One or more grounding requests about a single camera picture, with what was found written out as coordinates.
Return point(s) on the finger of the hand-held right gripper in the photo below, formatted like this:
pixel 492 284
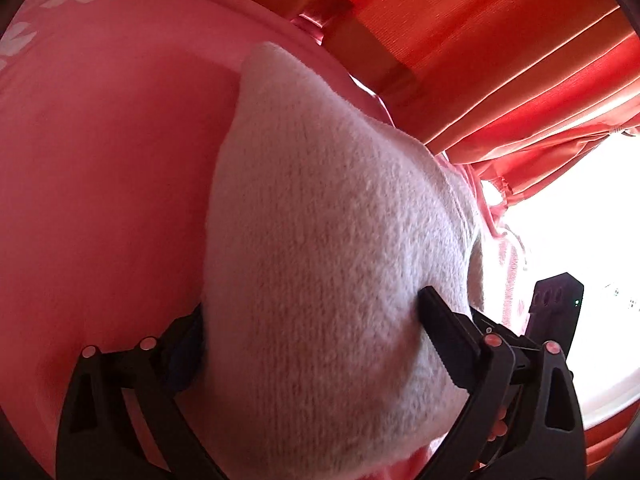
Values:
pixel 510 337

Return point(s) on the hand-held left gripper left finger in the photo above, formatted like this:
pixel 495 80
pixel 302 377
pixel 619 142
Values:
pixel 182 360

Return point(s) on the person's right hand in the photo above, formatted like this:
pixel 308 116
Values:
pixel 499 425

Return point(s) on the orange curtain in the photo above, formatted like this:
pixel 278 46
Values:
pixel 475 35

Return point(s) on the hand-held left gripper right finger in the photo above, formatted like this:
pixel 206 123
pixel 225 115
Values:
pixel 445 332

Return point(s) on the pink sweater with black hearts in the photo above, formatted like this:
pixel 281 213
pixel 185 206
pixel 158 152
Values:
pixel 325 240

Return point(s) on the pink printed blanket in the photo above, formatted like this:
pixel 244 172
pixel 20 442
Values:
pixel 100 160

